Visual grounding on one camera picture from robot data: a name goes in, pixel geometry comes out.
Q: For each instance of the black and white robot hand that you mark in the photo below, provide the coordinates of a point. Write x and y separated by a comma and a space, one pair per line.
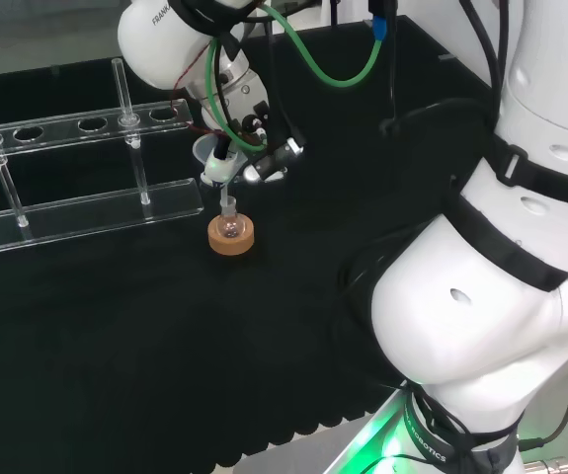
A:
268, 160

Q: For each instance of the clear plastic funnel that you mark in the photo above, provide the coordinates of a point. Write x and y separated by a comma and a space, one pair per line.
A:
203, 148

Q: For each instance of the glass round-bottom flask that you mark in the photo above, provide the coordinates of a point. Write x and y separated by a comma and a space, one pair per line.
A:
229, 224

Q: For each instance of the clear acrylic funnel stand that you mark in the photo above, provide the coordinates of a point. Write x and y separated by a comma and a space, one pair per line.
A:
61, 129

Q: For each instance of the clear tape piece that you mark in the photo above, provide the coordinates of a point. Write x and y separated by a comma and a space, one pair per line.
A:
445, 57

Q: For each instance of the black bench cloth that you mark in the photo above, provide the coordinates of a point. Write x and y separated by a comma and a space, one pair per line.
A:
115, 345

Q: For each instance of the steel base plate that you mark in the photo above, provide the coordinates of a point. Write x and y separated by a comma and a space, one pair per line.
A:
313, 444

